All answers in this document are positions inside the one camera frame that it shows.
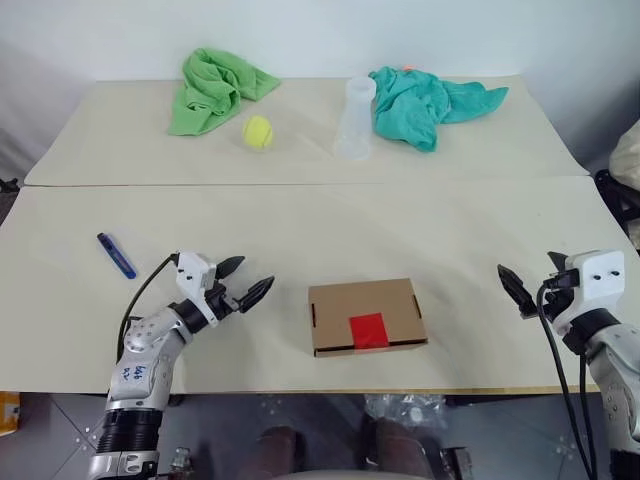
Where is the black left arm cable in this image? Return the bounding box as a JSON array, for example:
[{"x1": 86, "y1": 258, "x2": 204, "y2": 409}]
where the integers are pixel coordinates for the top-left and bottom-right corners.
[{"x1": 115, "y1": 253, "x2": 180, "y2": 364}]

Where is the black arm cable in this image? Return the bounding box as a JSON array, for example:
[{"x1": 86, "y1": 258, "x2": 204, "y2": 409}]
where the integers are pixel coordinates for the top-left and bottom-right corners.
[
  {"x1": 115, "y1": 253, "x2": 180, "y2": 364},
  {"x1": 536, "y1": 277, "x2": 601, "y2": 480}
]

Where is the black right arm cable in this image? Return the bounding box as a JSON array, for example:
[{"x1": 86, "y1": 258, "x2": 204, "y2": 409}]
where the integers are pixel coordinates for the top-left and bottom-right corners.
[{"x1": 536, "y1": 277, "x2": 601, "y2": 480}]

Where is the yellow-green tennis ball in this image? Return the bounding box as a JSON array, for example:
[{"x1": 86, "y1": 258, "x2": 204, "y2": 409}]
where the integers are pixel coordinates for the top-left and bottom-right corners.
[{"x1": 242, "y1": 115, "x2": 275, "y2": 150}]

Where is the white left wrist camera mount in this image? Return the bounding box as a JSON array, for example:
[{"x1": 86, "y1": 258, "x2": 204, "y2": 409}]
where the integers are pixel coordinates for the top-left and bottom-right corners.
[{"x1": 174, "y1": 251, "x2": 219, "y2": 329}]

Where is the brown cardboard box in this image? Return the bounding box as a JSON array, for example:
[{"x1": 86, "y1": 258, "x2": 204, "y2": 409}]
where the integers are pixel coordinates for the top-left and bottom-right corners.
[{"x1": 307, "y1": 277, "x2": 429, "y2": 359}]

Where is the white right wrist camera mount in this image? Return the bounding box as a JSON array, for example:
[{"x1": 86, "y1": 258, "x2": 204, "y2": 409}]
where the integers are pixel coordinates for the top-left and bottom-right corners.
[{"x1": 549, "y1": 249, "x2": 627, "y2": 336}]

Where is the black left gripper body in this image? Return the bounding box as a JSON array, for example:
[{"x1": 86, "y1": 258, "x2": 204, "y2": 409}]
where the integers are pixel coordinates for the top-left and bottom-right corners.
[{"x1": 204, "y1": 279, "x2": 242, "y2": 318}]

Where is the black chair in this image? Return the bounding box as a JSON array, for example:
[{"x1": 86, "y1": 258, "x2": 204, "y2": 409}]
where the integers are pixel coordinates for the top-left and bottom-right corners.
[{"x1": 594, "y1": 168, "x2": 640, "y2": 251}]

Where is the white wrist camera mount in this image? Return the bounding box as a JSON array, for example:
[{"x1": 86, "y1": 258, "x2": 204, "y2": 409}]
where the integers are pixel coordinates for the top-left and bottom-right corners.
[
  {"x1": 174, "y1": 251, "x2": 219, "y2": 329},
  {"x1": 549, "y1": 249, "x2": 627, "y2": 336}
]

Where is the beige sack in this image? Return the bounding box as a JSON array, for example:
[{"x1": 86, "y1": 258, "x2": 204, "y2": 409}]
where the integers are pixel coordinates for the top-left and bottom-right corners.
[{"x1": 608, "y1": 130, "x2": 640, "y2": 190}]

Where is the red tape square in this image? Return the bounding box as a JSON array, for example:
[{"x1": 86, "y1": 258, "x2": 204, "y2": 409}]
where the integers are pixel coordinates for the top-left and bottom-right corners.
[{"x1": 348, "y1": 312, "x2": 391, "y2": 351}]

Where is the crumpled clear plastic bag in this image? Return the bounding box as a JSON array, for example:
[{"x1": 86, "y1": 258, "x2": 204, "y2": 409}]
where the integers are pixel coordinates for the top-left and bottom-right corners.
[{"x1": 363, "y1": 393, "x2": 449, "y2": 431}]

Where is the teal cloth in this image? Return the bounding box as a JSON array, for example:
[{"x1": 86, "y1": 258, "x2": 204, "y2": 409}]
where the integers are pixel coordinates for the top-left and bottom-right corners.
[{"x1": 368, "y1": 65, "x2": 510, "y2": 154}]

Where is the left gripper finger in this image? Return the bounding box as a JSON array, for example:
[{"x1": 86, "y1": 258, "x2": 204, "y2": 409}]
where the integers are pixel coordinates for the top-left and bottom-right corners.
[
  {"x1": 215, "y1": 255, "x2": 247, "y2": 281},
  {"x1": 234, "y1": 274, "x2": 276, "y2": 315}
]

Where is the green cloth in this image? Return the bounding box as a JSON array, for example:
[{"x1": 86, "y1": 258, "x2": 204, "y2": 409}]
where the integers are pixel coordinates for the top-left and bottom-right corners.
[{"x1": 166, "y1": 47, "x2": 282, "y2": 137}]

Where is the yellow cardboard carton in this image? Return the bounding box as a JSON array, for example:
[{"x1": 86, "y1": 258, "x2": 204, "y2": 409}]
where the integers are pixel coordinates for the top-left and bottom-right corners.
[{"x1": 0, "y1": 391, "x2": 21, "y2": 435}]

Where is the brown rounded shape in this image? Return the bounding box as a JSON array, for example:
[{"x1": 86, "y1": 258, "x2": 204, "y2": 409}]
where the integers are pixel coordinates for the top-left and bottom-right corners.
[{"x1": 367, "y1": 417, "x2": 441, "y2": 474}]

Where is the blue utility knife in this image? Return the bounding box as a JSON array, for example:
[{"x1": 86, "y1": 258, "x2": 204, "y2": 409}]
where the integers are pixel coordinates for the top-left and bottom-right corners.
[{"x1": 96, "y1": 232, "x2": 138, "y2": 280}]

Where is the clear plastic cup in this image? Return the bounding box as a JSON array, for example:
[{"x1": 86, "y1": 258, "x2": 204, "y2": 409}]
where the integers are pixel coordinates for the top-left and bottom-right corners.
[{"x1": 333, "y1": 76, "x2": 378, "y2": 161}]

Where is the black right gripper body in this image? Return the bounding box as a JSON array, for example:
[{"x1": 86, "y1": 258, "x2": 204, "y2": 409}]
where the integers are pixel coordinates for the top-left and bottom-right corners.
[{"x1": 537, "y1": 272, "x2": 580, "y2": 321}]

